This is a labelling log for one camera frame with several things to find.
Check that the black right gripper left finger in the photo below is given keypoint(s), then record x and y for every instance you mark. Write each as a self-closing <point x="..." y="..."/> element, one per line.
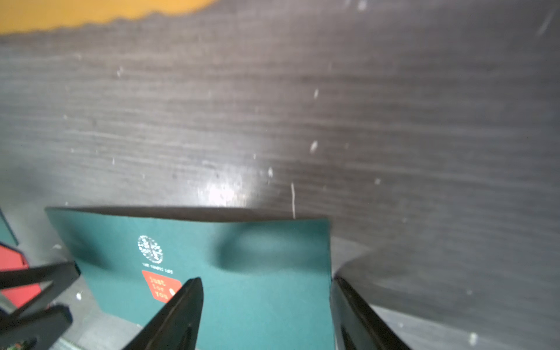
<point x="176" y="325"/>

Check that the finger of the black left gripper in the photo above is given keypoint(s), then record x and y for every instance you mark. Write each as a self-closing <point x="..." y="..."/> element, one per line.
<point x="37" y="331"/>
<point x="60" y="276"/>

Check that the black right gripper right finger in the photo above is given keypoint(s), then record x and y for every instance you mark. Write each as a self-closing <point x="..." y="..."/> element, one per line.
<point x="356" y="325"/>

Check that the dark green envelope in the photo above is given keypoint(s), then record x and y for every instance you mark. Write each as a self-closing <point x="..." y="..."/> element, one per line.
<point x="7" y="236"/>
<point x="266" y="283"/>

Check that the yellow plastic storage box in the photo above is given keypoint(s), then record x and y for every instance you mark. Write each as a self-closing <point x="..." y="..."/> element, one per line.
<point x="29" y="16"/>

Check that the red envelope left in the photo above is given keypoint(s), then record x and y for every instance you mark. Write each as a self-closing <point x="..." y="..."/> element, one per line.
<point x="17" y="288"/>

